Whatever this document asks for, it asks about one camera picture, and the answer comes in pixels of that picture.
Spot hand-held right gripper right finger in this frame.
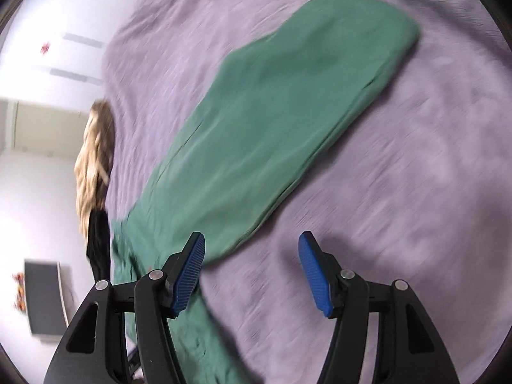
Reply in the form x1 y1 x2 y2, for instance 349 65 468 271
298 231 459 384

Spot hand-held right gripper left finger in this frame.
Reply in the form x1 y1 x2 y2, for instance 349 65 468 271
43 232 206 384

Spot green pants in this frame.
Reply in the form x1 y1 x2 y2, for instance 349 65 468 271
110 0 420 384

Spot black cloth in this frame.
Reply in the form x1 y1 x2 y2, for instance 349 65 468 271
86 208 112 283

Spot purple plush blanket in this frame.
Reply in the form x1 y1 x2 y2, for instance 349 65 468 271
100 0 512 384

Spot beige knitted blanket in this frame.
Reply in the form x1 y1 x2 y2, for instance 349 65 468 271
75 101 116 244

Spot small colourful figurines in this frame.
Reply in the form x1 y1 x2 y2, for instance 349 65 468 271
12 273 28 312

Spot white wardrobe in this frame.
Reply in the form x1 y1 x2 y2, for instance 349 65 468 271
0 0 153 105

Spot wall monitor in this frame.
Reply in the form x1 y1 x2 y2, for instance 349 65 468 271
24 260 70 336

